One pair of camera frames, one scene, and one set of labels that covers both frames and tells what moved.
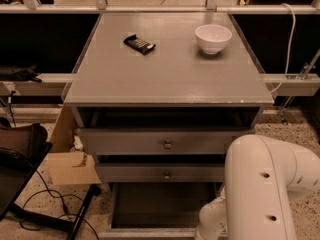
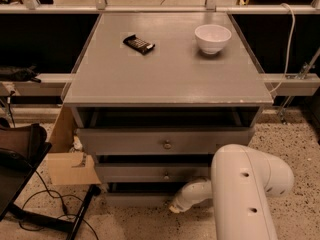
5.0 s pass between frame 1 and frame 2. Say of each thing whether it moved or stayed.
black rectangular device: stayed
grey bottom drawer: moved
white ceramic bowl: stayed
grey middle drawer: stayed
